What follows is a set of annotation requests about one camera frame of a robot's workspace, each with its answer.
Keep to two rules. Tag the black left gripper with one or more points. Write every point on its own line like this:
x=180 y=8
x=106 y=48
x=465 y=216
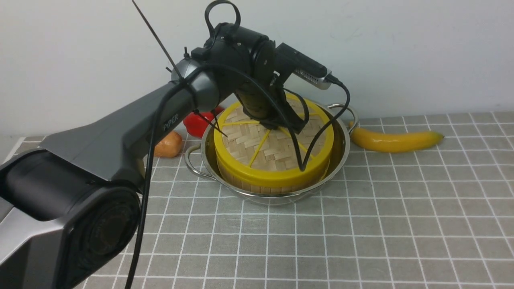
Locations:
x=257 y=106

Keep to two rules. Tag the yellow woven bamboo steamer lid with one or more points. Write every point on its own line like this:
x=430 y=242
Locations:
x=247 y=142

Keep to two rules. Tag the yellow bamboo steamer basket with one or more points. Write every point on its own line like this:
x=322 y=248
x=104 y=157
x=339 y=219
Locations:
x=272 y=182

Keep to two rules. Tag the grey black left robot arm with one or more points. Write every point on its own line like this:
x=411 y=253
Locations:
x=73 y=204

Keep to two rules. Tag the stainless steel pot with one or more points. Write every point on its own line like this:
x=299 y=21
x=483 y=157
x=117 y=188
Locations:
x=340 y=152

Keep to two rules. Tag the red bell pepper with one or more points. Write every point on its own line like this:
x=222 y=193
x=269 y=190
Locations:
x=196 y=124

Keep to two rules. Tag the brown potato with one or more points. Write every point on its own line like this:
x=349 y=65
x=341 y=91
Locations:
x=170 y=146

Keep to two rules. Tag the yellow banana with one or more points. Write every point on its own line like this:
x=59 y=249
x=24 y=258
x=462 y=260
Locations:
x=395 y=143

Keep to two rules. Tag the grey checkered tablecloth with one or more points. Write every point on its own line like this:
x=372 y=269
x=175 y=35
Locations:
x=436 y=219

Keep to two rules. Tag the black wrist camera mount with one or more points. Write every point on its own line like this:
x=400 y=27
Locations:
x=301 y=66

